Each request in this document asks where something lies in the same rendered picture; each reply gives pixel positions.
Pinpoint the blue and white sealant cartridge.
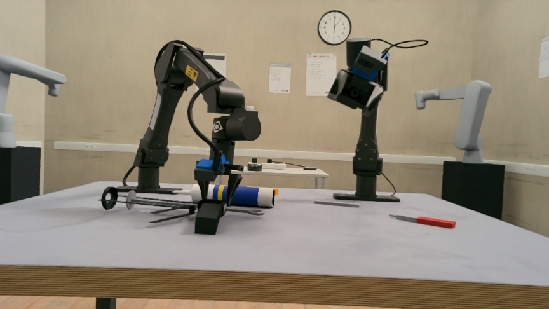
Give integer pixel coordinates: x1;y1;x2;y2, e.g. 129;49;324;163
173;184;275;207

